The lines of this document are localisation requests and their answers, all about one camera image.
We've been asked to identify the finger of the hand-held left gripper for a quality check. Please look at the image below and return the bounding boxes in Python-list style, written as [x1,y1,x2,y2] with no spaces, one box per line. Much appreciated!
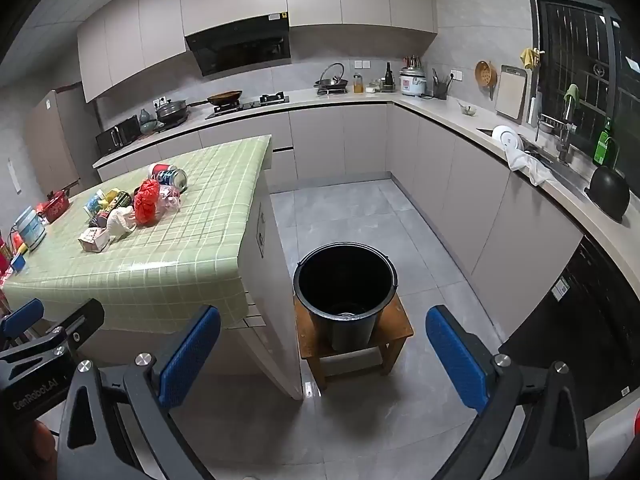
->
[0,298,46,343]
[0,299,106,361]

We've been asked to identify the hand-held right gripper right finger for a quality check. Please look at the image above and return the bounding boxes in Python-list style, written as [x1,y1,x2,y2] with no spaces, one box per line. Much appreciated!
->
[425,305,591,480]

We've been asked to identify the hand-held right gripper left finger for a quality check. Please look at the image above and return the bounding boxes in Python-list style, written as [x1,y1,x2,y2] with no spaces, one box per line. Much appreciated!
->
[57,305,223,480]

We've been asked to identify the black plastic bucket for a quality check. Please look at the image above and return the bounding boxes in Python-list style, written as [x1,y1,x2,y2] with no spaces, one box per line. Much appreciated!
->
[292,242,399,353]

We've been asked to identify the black yellow drink can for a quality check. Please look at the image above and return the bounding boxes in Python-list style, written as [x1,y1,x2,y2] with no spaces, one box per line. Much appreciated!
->
[102,192,133,216]

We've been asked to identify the clear red printed plastic bag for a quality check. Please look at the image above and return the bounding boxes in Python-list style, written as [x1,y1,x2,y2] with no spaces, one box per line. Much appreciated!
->
[159,185,182,216]

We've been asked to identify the blue drink can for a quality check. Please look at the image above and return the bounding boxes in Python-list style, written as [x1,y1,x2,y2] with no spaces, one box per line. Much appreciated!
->
[152,164,189,192]

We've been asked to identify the person's left hand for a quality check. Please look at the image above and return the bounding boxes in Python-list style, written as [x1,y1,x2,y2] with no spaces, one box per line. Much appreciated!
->
[29,419,62,480]

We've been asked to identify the red blue packets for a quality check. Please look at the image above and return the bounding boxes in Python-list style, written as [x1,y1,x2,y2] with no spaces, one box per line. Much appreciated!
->
[0,230,27,281]

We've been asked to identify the small wooden stool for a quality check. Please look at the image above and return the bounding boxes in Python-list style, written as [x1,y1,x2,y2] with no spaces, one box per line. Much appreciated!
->
[294,294,415,392]

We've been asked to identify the small printed carton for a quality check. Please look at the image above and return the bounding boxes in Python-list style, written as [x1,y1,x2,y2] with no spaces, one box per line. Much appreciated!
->
[77,226,111,253]

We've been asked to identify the light blue jar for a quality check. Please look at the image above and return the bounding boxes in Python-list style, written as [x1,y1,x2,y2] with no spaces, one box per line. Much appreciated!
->
[12,206,47,252]

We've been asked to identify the white crumpled paper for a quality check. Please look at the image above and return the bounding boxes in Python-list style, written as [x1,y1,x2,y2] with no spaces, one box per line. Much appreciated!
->
[105,206,137,241]

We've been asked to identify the beige kitchen island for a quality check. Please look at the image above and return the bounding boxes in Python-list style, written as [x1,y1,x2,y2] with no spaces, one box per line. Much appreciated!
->
[200,150,306,401]

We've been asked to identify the red pot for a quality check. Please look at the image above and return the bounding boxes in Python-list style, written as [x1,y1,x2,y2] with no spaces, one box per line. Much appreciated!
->
[37,189,71,223]

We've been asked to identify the green tiled island counter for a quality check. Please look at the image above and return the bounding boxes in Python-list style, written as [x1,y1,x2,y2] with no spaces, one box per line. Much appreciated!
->
[2,134,273,333]

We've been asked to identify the black built-in dishwasher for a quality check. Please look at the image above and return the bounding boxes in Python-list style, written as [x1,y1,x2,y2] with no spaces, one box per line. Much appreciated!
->
[497,232,640,421]

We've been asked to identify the beige refrigerator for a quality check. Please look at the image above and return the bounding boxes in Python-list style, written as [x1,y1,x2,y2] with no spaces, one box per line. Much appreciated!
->
[25,90,83,198]

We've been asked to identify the black toaster oven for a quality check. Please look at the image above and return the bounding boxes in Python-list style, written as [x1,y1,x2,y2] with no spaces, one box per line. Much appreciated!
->
[95,115,142,157]

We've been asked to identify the white cloth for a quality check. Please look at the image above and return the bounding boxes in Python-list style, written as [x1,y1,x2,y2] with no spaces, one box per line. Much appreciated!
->
[505,149,556,187]

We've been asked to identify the black round wok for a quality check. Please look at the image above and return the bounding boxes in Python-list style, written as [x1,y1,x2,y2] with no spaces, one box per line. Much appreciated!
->
[584,165,631,224]

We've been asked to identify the grey pot with lid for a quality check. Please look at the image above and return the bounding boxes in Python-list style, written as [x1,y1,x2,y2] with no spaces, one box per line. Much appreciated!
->
[154,100,191,123]

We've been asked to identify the white plate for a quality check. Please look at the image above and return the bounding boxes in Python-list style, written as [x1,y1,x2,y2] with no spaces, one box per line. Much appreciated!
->
[491,125,525,153]

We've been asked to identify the beige base cabinets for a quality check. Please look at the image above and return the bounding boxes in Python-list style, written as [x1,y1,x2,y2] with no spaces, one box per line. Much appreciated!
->
[92,87,640,341]

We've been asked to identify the steel sink rack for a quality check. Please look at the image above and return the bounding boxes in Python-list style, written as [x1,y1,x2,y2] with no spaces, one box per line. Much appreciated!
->
[539,114,568,136]

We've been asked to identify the steel faucet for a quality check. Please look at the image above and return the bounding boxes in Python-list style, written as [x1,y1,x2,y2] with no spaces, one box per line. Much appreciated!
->
[555,95,576,163]

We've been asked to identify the green bottle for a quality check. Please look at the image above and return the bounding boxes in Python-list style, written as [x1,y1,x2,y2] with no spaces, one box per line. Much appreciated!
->
[592,117,620,168]

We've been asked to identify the dark wok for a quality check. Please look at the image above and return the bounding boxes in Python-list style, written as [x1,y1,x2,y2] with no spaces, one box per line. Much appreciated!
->
[189,90,244,108]

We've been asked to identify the black gas stove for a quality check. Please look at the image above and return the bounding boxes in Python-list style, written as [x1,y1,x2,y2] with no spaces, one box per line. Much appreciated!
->
[205,94,291,120]

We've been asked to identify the black utensil holder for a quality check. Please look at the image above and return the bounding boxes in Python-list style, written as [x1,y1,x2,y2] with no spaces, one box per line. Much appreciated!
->
[431,67,450,101]

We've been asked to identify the beige cutting board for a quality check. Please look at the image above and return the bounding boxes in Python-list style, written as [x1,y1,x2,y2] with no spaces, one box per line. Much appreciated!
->
[495,65,530,120]

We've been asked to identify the white rice cooker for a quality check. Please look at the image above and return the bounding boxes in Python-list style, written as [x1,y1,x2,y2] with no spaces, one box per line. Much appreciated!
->
[399,66,427,97]

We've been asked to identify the round bamboo strainer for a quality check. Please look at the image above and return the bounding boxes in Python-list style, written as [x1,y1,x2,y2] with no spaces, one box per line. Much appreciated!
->
[474,60,497,92]

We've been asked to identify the black range hood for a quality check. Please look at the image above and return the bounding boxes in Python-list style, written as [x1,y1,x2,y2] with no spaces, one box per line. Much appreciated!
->
[184,11,292,77]

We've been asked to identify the dark barred window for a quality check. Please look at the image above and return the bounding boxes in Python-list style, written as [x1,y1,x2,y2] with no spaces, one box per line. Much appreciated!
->
[525,0,640,181]

